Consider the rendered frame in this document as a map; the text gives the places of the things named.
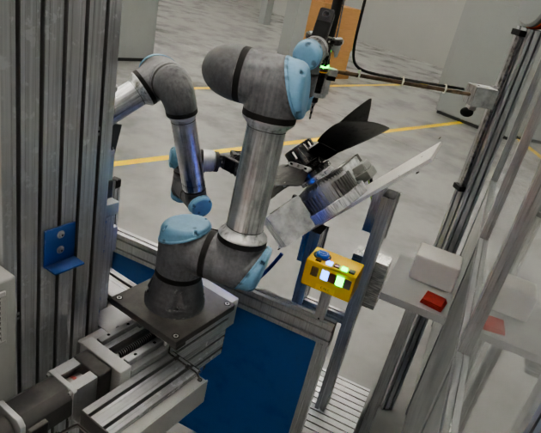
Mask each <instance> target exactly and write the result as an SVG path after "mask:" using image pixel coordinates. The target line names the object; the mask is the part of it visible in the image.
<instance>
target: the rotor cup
mask: <svg viewBox="0 0 541 433"><path fill-rule="evenodd" d="M308 141H309V143H310V144H311V145H314V143H313V141H312V139H311V138H308V139H306V140H305V141H303V142H302V143H300V144H298V145H297V146H295V147H294V148H293V149H291V150H290V151H289V152H287V153H286V154H285V157H286V159H287V160H288V162H296V163H299V164H301V165H304V166H307V167H310V168H311V169H312V171H310V172H309V173H308V175H307V177H306V179H305V181H304V182H306V181H308V180H310V179H311V178H312V177H313V176H315V175H317V174H318V173H320V172H321V171H323V170H324V169H326V168H327V167H329V166H330V165H331V162H330V161H329V160H327V161H325V162H322V161H321V160H320V159H319V156H317V155H315V154H314V153H312V152H310V151H308V150H309V147H310V145H309V143H308ZM292 152H294V153H295V155H296V156H297V158H298V159H295V157H294V155H293V154H292Z"/></svg>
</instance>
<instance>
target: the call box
mask: <svg viewBox="0 0 541 433"><path fill-rule="evenodd" d="M319 250H324V251H327V252H328V253H329V254H330V256H329V259H323V260H322V261H321V262H318V261H316V259H317V257H318V256H317V255H316V253H317V251H319ZM328 260H330V261H331V262H333V264H332V266H330V265H327V264H326V262H327V261H328ZM335 264H339V265H341V266H340V268H339V269H338V268H335V267H333V266H334V265H335ZM312 266H315V267H318V268H319V272H318V275H317V277H315V276H312V275H310V272H311V269H312ZM343 266H344V267H347V268H349V269H348V270H347V271H342V270H341V268H342V267H343ZM350 269H351V270H354V271H356V273H355V275H352V274H350V273H349V271H350ZM363 269H364V264H361V263H358V262H356V261H354V260H352V259H348V258H345V257H343V256H341V255H338V254H336V253H333V252H330V251H328V250H325V249H323V248H321V247H316V248H315V250H314V251H313V252H312V253H311V254H310V256H309V257H308V258H307V261H306V264H305V267H304V271H303V274H302V277H301V283H302V284H305V285H307V286H310V287H312V288H314V289H316V290H320V291H322V292H325V293H326V294H328V295H331V296H335V297H336V298H338V299H341V300H343V301H346V302H349V301H350V299H351V297H352V296H353V295H354V293H355V292H356V289H357V287H358V284H359V282H360V279H361V276H362V272H363ZM323 270H324V271H328V272H329V275H330V273H332V274H334V275H337V276H339V277H342V278H344V280H345V279H347V280H349V281H351V282H352V284H351V286H350V290H346V289H344V288H343V286H342V287H339V286H337V285H335V284H331V283H329V282H327V281H325V280H322V279H320V276H321V272H322V271H323Z"/></svg>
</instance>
